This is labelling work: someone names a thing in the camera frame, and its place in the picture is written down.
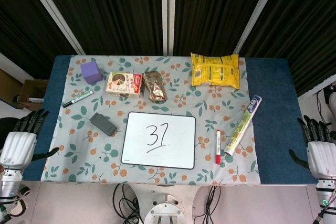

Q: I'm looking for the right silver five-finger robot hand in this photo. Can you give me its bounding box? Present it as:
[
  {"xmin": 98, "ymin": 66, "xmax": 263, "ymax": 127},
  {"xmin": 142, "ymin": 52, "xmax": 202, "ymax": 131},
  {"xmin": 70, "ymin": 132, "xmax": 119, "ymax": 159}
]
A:
[{"xmin": 288, "ymin": 115, "xmax": 336, "ymax": 182}]

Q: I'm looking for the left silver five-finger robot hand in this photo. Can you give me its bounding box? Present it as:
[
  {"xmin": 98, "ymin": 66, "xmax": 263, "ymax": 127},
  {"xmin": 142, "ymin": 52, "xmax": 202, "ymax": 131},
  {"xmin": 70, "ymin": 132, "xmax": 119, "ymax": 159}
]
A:
[{"xmin": 0, "ymin": 110, "xmax": 60, "ymax": 169}]

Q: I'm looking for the dark grey whiteboard eraser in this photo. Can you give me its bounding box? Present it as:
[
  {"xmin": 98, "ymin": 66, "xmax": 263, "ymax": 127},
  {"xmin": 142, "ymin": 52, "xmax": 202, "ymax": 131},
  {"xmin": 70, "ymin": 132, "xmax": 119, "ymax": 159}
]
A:
[{"xmin": 89, "ymin": 112, "xmax": 118, "ymax": 136}]

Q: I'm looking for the green marker pen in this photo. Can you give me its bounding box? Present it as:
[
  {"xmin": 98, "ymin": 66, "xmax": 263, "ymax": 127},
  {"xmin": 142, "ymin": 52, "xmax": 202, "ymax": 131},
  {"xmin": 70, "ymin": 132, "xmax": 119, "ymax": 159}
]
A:
[{"xmin": 62, "ymin": 90, "xmax": 94, "ymax": 108}]

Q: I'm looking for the red marker pen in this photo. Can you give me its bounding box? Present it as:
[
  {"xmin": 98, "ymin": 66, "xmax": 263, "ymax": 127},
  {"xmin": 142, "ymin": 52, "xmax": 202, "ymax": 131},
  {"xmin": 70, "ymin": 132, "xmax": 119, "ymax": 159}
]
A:
[{"xmin": 215, "ymin": 129, "xmax": 222, "ymax": 165}]

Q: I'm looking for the brown cardboard box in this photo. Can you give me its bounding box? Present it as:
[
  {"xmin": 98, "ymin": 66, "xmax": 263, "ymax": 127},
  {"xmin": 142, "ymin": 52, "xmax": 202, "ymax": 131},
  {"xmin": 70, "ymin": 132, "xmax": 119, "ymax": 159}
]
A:
[{"xmin": 17, "ymin": 79, "xmax": 49, "ymax": 110}]

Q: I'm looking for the blue felt table cover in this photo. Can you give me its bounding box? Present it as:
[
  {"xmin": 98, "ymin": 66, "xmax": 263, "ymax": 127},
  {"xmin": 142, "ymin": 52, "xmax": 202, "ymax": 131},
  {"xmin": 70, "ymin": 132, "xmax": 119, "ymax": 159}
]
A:
[{"xmin": 22, "ymin": 55, "xmax": 326, "ymax": 186}]

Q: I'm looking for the cling film roll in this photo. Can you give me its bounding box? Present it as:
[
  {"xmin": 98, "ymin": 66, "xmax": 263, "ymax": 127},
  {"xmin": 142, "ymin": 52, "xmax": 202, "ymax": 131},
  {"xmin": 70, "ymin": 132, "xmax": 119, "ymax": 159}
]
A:
[{"xmin": 225, "ymin": 95, "xmax": 263, "ymax": 157}]

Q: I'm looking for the purple foam cube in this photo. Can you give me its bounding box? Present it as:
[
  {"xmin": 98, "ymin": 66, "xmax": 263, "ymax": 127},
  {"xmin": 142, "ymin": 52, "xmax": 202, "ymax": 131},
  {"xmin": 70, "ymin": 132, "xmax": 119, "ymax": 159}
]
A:
[{"xmin": 80, "ymin": 61, "xmax": 103, "ymax": 84}]

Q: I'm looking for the cookie box with chocolate pictures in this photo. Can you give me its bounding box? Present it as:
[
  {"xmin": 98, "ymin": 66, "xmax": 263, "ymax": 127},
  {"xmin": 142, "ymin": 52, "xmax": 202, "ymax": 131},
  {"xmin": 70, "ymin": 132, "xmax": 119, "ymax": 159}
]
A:
[{"xmin": 106, "ymin": 71, "xmax": 143, "ymax": 99}]

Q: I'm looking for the yellow snack bag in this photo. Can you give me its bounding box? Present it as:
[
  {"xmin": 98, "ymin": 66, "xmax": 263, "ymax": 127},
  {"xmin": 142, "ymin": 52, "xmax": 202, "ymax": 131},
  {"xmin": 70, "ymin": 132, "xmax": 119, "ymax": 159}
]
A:
[{"xmin": 190, "ymin": 52, "xmax": 241, "ymax": 90}]

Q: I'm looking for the floral fruit-print tablecloth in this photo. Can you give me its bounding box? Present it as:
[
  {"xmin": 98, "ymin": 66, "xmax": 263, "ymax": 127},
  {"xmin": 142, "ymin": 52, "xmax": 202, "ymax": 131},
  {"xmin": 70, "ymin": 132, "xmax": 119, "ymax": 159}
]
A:
[{"xmin": 41, "ymin": 55, "xmax": 262, "ymax": 186}]

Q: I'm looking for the gold foil snack bag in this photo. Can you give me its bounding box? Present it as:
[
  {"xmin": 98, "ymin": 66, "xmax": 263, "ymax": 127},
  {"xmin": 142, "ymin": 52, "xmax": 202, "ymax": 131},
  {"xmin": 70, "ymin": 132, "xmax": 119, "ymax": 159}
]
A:
[{"xmin": 142, "ymin": 71, "xmax": 168, "ymax": 103}]

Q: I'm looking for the white robot torso base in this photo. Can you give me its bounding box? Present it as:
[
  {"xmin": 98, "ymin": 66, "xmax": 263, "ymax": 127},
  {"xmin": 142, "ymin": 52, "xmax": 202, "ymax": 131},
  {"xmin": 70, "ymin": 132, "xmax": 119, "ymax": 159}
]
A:
[{"xmin": 143, "ymin": 194, "xmax": 194, "ymax": 224}]

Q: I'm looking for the black pleated curtain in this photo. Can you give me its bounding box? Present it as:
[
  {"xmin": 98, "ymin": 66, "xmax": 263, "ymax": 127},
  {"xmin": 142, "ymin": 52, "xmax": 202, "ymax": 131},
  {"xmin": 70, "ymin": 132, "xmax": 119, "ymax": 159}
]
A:
[{"xmin": 0, "ymin": 0, "xmax": 336, "ymax": 98}]

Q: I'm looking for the black cable bundle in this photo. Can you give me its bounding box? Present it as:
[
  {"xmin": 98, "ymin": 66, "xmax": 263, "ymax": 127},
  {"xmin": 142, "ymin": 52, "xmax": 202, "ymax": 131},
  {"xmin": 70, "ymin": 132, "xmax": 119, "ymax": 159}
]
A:
[
  {"xmin": 193, "ymin": 186, "xmax": 224, "ymax": 224},
  {"xmin": 112, "ymin": 183, "xmax": 144, "ymax": 224}
]

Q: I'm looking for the white metal frame post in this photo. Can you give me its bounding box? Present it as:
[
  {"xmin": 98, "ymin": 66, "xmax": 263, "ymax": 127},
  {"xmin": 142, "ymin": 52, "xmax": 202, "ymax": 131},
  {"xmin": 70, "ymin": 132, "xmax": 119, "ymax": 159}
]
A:
[
  {"xmin": 160, "ymin": 0, "xmax": 176, "ymax": 56},
  {"xmin": 20, "ymin": 0, "xmax": 85, "ymax": 55},
  {"xmin": 233, "ymin": 0, "xmax": 286, "ymax": 56}
]

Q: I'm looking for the white whiteboard with black frame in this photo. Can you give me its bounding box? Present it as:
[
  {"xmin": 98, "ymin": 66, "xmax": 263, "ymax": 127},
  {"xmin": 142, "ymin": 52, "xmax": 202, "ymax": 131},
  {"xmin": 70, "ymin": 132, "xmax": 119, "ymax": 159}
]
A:
[{"xmin": 121, "ymin": 111, "xmax": 197, "ymax": 170}]

